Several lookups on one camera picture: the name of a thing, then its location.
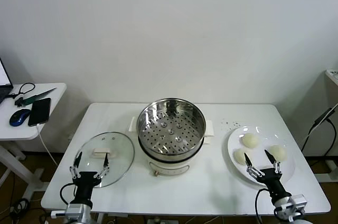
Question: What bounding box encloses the blue computer mouse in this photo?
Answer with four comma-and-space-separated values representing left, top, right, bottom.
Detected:
9, 108, 31, 127

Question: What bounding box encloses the white charging cable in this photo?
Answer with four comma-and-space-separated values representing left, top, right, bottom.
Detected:
36, 124, 59, 167

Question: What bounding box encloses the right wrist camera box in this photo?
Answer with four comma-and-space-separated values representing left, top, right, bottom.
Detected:
289, 194, 308, 211

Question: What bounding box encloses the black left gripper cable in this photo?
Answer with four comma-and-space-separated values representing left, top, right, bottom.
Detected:
60, 183, 78, 207

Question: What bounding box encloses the black floor cable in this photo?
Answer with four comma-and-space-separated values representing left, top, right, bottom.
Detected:
0, 197, 48, 224

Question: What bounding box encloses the white steamed baozi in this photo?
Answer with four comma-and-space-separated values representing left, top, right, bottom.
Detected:
234, 149, 250, 166
267, 145, 287, 163
242, 133, 259, 150

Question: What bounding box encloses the black looped cord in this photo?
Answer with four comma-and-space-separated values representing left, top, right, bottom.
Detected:
7, 82, 36, 101

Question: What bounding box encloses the white round plate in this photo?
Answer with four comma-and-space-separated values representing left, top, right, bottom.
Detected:
227, 125, 296, 188

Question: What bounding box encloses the green flat blade tool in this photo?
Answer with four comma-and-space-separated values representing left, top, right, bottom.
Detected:
22, 88, 58, 106

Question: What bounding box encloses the black power adapter cable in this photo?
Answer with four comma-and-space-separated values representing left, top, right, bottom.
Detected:
301, 101, 338, 168

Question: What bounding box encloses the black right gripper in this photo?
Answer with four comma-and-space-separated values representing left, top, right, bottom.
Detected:
244, 149, 291, 203

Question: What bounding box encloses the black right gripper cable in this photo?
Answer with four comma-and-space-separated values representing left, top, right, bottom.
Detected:
254, 189, 270, 224

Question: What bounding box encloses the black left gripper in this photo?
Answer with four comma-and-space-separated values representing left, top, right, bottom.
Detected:
69, 151, 110, 204

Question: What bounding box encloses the black smartphone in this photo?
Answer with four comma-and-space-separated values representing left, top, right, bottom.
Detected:
27, 97, 51, 127

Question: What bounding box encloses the perforated steel steamer basket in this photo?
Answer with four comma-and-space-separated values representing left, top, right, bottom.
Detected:
128, 98, 214, 157

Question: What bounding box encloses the round glass pot lid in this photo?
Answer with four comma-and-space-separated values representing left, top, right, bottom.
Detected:
73, 132, 135, 188

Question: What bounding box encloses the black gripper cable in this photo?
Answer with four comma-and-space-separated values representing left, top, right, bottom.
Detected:
60, 183, 78, 207
254, 189, 270, 224

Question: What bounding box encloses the white side table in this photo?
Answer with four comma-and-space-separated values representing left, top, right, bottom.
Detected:
0, 83, 67, 206

